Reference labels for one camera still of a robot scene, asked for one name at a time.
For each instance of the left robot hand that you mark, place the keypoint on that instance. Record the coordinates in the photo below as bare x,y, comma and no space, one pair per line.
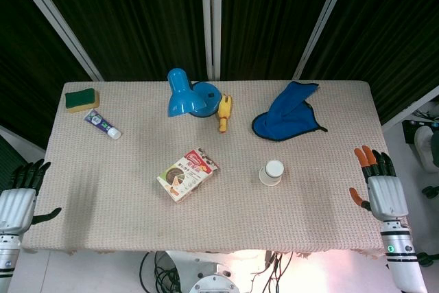
15,200

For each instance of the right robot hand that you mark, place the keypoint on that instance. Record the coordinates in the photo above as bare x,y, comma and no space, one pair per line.
385,195

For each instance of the white paper cup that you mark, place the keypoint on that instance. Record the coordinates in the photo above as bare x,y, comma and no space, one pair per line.
271,173

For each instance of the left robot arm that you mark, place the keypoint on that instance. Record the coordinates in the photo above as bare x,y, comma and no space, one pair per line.
8,255

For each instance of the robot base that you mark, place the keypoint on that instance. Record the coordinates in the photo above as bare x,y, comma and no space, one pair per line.
214,276

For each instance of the white machine with green parts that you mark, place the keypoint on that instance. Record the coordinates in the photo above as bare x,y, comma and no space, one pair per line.
425,149

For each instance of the black equipment box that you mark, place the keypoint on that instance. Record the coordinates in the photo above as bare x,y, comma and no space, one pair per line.
409,130

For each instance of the toothpaste tube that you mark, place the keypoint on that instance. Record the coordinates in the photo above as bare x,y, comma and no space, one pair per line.
101,123

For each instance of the green yellow sponge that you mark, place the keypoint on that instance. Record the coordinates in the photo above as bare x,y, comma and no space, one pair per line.
81,99

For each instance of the blue cloth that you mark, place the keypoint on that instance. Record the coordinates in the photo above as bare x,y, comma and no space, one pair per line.
286,114

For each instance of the snack box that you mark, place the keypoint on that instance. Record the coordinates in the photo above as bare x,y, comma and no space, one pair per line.
188,175

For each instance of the yellow rubber chicken toy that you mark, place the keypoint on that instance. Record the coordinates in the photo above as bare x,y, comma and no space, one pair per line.
224,113

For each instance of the woven pink tablecloth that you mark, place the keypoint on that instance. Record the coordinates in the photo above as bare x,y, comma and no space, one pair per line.
205,224

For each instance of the blue desk lamp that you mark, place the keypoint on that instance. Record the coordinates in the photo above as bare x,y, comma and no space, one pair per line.
192,95

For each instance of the white folding screen frame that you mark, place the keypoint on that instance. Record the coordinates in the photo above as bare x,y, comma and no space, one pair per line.
211,20

